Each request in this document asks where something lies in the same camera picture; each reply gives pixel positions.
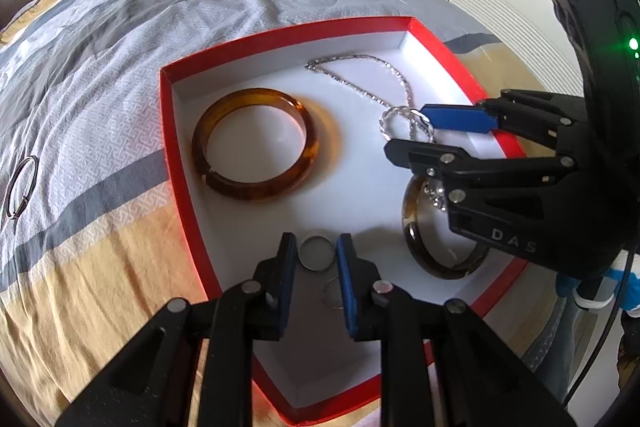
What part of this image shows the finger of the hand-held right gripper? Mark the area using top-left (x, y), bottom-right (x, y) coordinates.
top-left (384, 138), bottom-right (576, 202)
top-left (421, 89), bottom-right (591, 155)

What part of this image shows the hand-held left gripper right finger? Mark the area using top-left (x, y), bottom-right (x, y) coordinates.
top-left (336, 234), bottom-right (576, 427)

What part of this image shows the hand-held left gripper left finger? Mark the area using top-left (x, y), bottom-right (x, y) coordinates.
top-left (55, 233), bottom-right (299, 427)

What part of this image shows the small thin silver ring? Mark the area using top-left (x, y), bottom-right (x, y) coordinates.
top-left (322, 278), bottom-right (347, 308)

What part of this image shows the wide silver ring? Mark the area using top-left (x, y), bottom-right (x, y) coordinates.
top-left (298, 235), bottom-right (336, 271)

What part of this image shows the twisted silver ring bangle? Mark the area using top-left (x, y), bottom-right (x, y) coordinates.
top-left (381, 105), bottom-right (437, 144)

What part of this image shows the red cardboard box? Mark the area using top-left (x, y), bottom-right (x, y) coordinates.
top-left (159, 16), bottom-right (528, 425)

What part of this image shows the olive brown bangle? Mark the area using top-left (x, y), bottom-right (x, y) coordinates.
top-left (401, 174), bottom-right (493, 280)

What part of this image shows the pearl chain necklace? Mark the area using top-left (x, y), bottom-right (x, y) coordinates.
top-left (305, 53), bottom-right (449, 211)

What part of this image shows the amber resin bangle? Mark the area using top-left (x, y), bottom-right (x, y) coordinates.
top-left (191, 89), bottom-right (321, 202)

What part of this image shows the striped duvet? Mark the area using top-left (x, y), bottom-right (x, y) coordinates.
top-left (0, 0), bottom-right (556, 427)

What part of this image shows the thin silver bangle with clasp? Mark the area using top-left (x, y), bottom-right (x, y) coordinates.
top-left (5, 155), bottom-right (39, 220)

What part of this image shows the black cable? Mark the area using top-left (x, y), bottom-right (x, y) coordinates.
top-left (562, 242), bottom-right (640, 408)

